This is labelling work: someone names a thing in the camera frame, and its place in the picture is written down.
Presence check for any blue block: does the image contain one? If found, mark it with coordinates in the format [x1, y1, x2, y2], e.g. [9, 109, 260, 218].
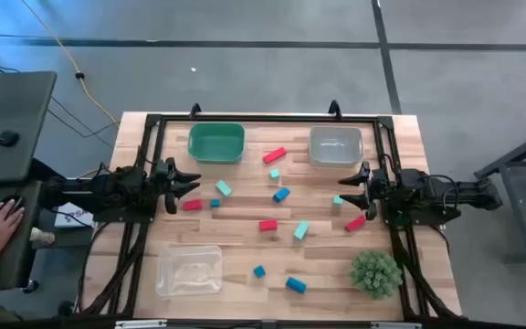
[285, 276, 308, 294]
[271, 186, 291, 204]

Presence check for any black cable bundle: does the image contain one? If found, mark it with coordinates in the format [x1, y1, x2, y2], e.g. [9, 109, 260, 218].
[393, 228, 458, 319]
[75, 221, 148, 316]

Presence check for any white printed box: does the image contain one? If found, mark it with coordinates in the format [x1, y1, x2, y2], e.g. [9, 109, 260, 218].
[53, 202, 96, 228]

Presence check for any small artificial green plant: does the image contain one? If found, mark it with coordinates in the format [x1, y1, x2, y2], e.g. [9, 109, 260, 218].
[350, 249, 404, 301]

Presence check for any long teal block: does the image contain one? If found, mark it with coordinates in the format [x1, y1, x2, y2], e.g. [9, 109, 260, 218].
[292, 219, 310, 241]

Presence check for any black aluminium table frame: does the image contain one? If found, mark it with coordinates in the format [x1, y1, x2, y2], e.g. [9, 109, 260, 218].
[79, 111, 463, 321]

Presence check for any small beige object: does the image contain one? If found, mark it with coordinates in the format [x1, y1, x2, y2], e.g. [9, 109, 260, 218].
[29, 227, 57, 246]

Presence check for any green plastic bin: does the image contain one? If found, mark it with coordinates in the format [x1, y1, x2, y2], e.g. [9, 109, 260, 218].
[187, 122, 247, 165]

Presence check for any black metal cart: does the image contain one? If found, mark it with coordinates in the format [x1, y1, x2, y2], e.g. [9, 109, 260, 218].
[473, 123, 526, 264]

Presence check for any silver metal bracket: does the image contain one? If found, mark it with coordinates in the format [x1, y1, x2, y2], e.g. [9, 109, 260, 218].
[370, 321, 423, 329]
[114, 319, 168, 329]

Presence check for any small black puck device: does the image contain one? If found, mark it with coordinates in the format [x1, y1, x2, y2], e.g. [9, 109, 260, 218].
[0, 130, 21, 148]

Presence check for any clear plastic bin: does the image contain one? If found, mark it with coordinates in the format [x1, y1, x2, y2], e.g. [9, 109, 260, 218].
[154, 245, 225, 298]

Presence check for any black floor cable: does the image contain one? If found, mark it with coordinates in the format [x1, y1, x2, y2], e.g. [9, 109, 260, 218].
[0, 57, 119, 150]

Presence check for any yellow floor cable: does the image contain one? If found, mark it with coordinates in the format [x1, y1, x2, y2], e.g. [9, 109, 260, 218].
[19, 0, 121, 129]

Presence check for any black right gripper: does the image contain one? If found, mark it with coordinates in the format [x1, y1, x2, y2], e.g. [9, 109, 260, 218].
[338, 159, 404, 221]

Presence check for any grey desk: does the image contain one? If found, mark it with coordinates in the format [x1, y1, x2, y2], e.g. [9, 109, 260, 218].
[0, 70, 58, 293]

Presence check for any grey plastic bin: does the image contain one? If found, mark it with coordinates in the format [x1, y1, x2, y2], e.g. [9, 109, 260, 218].
[308, 125, 365, 168]

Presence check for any long red block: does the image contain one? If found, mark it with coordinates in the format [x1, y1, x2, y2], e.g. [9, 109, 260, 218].
[262, 145, 288, 165]

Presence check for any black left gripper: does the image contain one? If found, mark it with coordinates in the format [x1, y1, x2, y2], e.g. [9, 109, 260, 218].
[151, 157, 202, 216]

